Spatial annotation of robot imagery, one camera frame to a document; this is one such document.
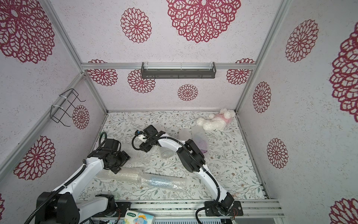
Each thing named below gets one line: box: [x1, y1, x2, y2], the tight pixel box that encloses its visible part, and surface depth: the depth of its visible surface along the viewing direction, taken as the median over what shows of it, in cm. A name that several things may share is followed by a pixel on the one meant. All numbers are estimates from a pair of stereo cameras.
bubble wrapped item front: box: [142, 172, 188, 192], surface depth 79 cm
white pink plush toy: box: [196, 108, 236, 131], surface depth 102 cm
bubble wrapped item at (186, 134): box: [179, 128, 194, 142], surface depth 105 cm
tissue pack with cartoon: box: [123, 210, 155, 224], surface depth 68 cm
